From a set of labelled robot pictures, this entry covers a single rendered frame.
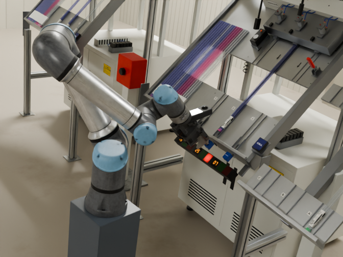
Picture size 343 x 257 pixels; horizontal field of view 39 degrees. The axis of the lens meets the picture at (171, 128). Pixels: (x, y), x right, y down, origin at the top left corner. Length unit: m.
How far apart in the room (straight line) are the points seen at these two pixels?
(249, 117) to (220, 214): 0.72
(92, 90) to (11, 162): 1.65
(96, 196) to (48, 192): 1.16
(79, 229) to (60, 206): 0.95
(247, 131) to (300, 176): 0.36
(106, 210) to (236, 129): 0.61
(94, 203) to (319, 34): 1.08
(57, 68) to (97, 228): 0.55
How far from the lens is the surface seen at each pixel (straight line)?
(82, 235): 1.76
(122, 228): 1.73
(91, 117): 1.69
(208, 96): 2.09
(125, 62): 2.61
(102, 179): 1.63
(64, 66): 1.49
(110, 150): 1.62
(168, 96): 1.64
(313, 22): 2.09
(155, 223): 2.63
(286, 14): 2.17
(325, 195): 1.69
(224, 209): 2.46
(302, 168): 2.12
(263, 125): 1.89
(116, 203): 1.67
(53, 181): 2.91
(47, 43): 1.52
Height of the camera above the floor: 1.53
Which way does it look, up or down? 25 degrees down
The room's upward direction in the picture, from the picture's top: 8 degrees clockwise
